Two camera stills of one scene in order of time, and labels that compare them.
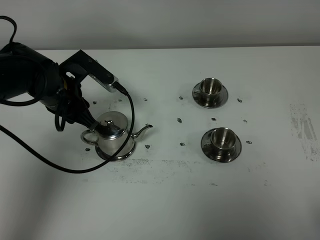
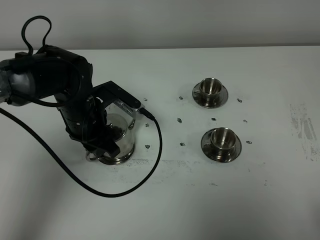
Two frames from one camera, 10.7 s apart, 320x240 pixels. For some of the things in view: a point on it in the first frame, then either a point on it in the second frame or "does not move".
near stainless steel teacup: x=222 y=142 does not move
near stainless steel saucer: x=207 y=151 does not move
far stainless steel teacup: x=210 y=89 does not move
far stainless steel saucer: x=223 y=97 does not move
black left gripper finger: x=78 y=112 → x=108 y=145
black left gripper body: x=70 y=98 → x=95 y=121
